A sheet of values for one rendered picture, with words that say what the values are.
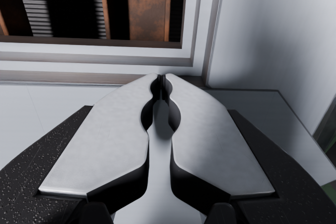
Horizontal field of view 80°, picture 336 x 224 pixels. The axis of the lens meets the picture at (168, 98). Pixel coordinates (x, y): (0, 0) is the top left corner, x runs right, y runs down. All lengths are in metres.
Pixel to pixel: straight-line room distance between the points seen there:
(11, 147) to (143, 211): 0.13
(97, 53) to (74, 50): 0.02
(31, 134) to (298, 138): 0.20
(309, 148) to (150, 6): 0.25
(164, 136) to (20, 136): 0.11
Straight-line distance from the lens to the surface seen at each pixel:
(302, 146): 0.20
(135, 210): 0.24
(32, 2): 0.51
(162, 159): 0.18
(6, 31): 0.33
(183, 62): 0.15
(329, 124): 0.51
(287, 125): 0.18
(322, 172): 0.24
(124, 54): 0.16
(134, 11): 0.31
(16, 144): 0.20
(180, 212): 0.24
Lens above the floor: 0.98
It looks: 58 degrees down
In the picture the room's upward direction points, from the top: 178 degrees clockwise
